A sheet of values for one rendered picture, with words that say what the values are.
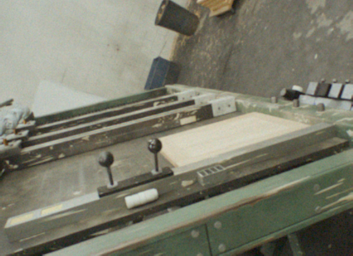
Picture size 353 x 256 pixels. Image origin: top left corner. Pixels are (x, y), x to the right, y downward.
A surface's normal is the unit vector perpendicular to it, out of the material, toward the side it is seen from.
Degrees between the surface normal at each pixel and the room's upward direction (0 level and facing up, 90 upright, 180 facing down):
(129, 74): 90
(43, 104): 90
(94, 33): 90
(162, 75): 90
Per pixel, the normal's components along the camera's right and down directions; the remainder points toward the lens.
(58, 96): 0.32, 0.16
